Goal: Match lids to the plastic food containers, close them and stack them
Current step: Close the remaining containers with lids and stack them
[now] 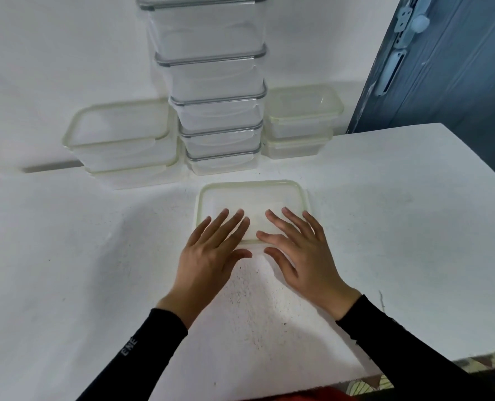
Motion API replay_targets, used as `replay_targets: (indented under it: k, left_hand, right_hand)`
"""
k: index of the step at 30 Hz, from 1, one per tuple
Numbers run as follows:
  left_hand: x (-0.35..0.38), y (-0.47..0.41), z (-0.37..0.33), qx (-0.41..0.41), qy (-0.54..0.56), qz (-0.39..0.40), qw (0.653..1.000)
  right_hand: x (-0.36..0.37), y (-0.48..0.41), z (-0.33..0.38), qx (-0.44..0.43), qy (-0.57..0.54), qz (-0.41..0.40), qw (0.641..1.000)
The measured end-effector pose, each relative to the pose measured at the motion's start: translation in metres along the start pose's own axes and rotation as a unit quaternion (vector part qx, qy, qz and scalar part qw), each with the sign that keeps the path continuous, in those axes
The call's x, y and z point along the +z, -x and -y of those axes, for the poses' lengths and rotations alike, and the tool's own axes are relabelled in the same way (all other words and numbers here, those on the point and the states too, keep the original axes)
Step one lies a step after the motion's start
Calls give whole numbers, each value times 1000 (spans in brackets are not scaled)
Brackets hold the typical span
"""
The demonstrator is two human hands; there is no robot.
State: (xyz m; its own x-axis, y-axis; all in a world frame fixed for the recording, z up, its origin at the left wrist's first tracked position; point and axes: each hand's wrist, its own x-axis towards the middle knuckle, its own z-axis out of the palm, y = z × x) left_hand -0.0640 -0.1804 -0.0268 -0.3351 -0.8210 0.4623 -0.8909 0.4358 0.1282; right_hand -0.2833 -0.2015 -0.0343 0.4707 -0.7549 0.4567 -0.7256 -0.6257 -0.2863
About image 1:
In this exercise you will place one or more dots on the person's right hand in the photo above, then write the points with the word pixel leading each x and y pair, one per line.
pixel 314 271

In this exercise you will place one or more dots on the person's left hand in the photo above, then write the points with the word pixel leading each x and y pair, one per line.
pixel 205 271

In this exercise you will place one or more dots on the large green-rimmed clear lid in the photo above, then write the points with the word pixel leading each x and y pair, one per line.
pixel 251 196

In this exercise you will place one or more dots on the medium grey-rimmed clear lid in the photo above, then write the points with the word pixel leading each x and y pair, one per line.
pixel 222 155
pixel 220 131

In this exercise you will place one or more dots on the small clear container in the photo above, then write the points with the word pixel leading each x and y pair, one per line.
pixel 295 152

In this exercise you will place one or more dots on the small green-rimmed clear lid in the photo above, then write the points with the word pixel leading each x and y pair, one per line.
pixel 303 101

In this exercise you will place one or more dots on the large clear food container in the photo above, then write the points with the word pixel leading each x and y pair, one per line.
pixel 205 33

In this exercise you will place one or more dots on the person's right forearm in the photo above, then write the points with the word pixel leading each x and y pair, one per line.
pixel 410 354

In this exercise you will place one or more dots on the person's left forearm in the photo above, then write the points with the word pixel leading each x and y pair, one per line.
pixel 134 354

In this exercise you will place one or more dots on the white table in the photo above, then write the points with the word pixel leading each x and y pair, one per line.
pixel 397 196

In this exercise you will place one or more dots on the red garment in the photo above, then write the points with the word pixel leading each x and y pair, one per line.
pixel 314 395

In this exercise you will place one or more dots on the blue-grey door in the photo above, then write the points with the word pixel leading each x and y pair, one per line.
pixel 460 70

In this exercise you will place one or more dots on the light blue door latch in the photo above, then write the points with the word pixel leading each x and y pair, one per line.
pixel 412 22

